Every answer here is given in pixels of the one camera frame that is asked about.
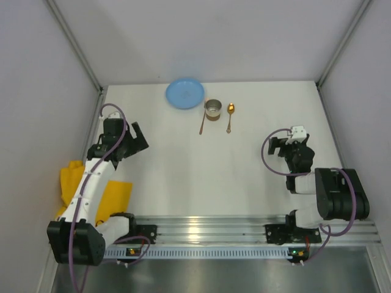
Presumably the yellow cartoon placemat cloth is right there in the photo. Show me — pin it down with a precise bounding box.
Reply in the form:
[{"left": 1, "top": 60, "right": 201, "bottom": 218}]
[{"left": 55, "top": 161, "right": 133, "bottom": 226}]

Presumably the copper fork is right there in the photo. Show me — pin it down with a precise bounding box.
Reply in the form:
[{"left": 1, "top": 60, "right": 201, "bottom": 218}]
[{"left": 199, "top": 98, "right": 208, "bottom": 136}]

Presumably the blue round plate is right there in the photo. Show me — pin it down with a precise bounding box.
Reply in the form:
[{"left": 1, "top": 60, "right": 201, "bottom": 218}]
[{"left": 165, "top": 78, "right": 205, "bottom": 109}]

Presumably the left aluminium frame post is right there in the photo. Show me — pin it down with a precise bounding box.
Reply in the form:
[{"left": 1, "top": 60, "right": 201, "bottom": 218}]
[{"left": 45, "top": 0, "right": 103, "bottom": 92}]

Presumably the copper spoon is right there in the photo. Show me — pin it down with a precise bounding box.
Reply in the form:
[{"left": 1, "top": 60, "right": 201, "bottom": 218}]
[{"left": 226, "top": 103, "right": 235, "bottom": 134}]

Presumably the aluminium frame post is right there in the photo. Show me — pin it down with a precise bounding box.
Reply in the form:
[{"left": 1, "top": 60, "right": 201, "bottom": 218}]
[
  {"left": 45, "top": 0, "right": 103, "bottom": 92},
  {"left": 316, "top": 0, "right": 375, "bottom": 88}
]

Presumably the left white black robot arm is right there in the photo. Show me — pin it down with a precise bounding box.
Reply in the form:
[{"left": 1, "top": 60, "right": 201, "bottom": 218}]
[{"left": 46, "top": 110, "right": 148, "bottom": 266}]

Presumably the aluminium mounting rail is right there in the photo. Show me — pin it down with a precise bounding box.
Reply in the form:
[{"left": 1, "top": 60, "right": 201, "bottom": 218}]
[{"left": 136, "top": 215, "right": 381, "bottom": 246}]

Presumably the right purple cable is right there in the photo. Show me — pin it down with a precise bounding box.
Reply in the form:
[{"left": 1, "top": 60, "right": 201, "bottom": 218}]
[{"left": 261, "top": 128, "right": 358, "bottom": 266}]

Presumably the slotted grey cable duct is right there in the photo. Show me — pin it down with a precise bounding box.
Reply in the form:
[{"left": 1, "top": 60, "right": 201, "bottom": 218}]
[{"left": 104, "top": 245, "right": 308, "bottom": 259}]

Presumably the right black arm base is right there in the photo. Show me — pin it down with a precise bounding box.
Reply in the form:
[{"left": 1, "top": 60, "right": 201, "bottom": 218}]
[{"left": 265, "top": 224, "right": 321, "bottom": 245}]

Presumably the right aluminium frame post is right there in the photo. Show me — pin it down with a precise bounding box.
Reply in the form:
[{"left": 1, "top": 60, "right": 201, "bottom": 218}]
[{"left": 316, "top": 0, "right": 375, "bottom": 88}]

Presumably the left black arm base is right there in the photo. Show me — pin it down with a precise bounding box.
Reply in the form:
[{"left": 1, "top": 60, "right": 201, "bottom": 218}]
[{"left": 130, "top": 224, "right": 158, "bottom": 244}]

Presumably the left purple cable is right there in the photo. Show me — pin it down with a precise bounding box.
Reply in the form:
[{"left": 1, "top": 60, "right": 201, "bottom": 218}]
[{"left": 68, "top": 103, "right": 151, "bottom": 292}]

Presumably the purple cable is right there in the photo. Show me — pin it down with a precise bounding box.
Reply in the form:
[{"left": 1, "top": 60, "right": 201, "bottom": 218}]
[
  {"left": 261, "top": 128, "right": 358, "bottom": 266},
  {"left": 68, "top": 103, "right": 151, "bottom": 292}
]

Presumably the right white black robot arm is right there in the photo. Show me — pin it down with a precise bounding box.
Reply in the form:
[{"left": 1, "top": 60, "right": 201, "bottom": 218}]
[{"left": 263, "top": 134, "right": 370, "bottom": 235}]

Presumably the metal cup brown band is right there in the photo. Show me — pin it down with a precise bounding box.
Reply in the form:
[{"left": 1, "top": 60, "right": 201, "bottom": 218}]
[{"left": 205, "top": 99, "right": 222, "bottom": 121}]

